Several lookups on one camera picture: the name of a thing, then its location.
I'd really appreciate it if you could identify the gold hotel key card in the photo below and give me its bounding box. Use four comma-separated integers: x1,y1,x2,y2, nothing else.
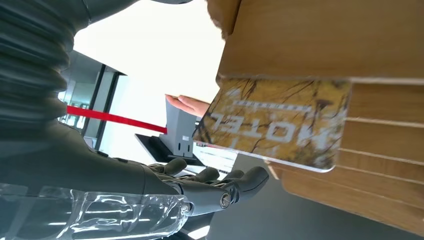
192,76,352,174

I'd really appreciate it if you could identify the grey laptop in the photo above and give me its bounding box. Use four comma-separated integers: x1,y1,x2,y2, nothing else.
134,99,206,168

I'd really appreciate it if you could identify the red barrier belt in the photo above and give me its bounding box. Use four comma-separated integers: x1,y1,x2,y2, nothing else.
66,105,168,135

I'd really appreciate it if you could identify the cardboard slot organizer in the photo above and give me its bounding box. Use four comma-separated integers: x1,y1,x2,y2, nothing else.
205,0,424,237

